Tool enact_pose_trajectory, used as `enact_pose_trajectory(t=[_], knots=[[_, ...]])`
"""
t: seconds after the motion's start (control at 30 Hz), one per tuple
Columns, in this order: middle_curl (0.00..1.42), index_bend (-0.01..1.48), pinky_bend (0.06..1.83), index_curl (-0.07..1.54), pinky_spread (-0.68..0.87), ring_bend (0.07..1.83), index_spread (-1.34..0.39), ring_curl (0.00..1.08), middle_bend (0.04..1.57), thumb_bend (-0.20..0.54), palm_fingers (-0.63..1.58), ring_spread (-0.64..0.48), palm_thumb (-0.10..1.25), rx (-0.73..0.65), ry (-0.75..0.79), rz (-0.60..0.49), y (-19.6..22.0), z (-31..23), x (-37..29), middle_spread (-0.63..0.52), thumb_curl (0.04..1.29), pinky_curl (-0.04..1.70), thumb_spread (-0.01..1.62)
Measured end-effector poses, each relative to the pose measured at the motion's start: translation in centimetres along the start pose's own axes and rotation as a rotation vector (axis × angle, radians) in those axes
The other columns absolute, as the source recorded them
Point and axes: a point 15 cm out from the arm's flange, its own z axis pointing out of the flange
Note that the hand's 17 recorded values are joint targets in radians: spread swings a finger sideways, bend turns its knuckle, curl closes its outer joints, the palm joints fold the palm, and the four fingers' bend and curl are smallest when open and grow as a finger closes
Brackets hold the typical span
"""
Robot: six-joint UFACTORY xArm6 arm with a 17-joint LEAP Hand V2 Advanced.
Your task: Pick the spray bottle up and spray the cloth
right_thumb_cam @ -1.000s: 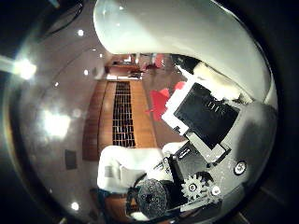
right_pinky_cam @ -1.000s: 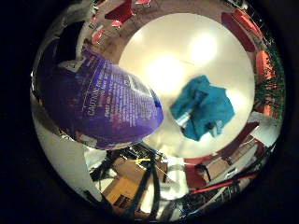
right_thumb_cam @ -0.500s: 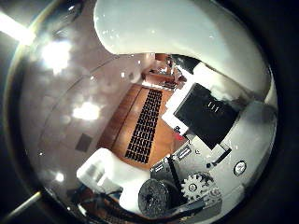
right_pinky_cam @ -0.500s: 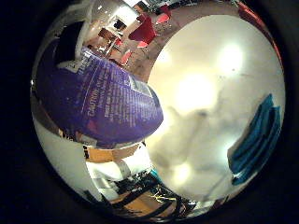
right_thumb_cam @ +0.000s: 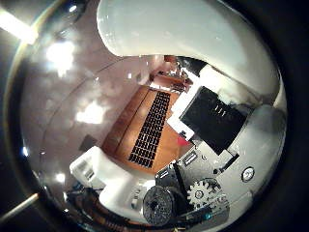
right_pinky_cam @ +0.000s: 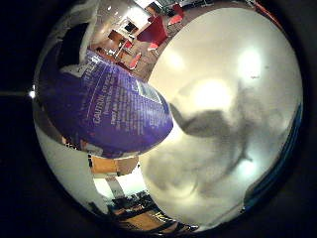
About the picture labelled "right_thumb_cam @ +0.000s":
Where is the black cable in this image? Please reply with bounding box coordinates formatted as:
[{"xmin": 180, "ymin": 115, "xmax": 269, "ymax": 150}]
[{"xmin": 66, "ymin": 187, "xmax": 146, "ymax": 228}]

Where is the wooden desk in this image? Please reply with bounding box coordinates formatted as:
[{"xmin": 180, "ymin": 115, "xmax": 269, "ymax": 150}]
[{"xmin": 149, "ymin": 72, "xmax": 194, "ymax": 94}]

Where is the wooden panel with black grille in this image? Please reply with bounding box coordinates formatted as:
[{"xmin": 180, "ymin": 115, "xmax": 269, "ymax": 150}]
[{"xmin": 100, "ymin": 85, "xmax": 194, "ymax": 175}]

